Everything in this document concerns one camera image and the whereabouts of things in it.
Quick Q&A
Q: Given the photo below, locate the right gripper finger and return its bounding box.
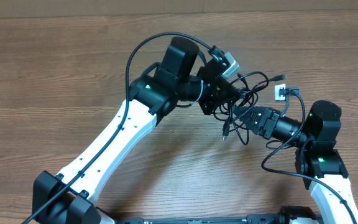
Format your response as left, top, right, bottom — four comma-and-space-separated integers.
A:
234, 106, 274, 120
240, 116, 265, 136

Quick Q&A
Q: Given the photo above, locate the black USB cable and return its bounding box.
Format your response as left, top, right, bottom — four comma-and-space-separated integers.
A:
211, 93, 260, 146

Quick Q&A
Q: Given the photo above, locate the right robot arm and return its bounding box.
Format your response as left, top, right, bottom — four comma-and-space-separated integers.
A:
234, 100, 358, 223

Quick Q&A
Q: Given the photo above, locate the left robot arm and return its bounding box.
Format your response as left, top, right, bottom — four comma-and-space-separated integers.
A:
30, 32, 240, 224

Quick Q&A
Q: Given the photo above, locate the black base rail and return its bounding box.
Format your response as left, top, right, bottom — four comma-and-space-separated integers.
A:
117, 206, 324, 224

